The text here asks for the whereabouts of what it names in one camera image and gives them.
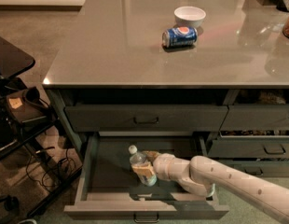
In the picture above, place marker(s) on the grey right top drawer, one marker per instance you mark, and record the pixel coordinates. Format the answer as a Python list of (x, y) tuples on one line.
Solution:
[(256, 117)]

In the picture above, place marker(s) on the grey right bottom drawer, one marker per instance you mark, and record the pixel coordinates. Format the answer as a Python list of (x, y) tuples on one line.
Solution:
[(260, 167)]

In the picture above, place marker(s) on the brown box with note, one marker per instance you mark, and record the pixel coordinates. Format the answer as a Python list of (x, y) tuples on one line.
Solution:
[(25, 106)]

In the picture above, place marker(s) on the closed grey top drawer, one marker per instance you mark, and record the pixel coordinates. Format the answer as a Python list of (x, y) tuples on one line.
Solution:
[(156, 118)]

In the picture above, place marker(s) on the blue Pepsi can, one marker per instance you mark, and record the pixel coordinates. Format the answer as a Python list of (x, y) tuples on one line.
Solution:
[(179, 37)]

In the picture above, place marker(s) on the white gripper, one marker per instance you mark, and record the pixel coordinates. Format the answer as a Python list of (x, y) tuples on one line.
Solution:
[(161, 166)]

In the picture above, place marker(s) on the clear plastic water bottle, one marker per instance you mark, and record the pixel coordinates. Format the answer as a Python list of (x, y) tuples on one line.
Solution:
[(139, 159)]

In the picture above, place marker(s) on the open grey middle drawer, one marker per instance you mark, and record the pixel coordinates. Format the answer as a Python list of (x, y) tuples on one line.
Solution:
[(109, 189)]

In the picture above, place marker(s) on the grey right middle drawer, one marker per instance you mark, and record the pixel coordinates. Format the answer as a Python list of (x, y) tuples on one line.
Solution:
[(249, 146)]

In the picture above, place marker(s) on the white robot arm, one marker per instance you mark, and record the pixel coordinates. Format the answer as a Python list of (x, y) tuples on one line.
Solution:
[(199, 176)]

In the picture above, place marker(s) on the white ceramic bowl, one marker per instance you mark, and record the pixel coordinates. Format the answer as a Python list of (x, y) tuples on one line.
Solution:
[(189, 16)]

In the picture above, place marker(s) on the black rolling cart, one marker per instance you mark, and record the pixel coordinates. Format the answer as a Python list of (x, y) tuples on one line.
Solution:
[(13, 62)]

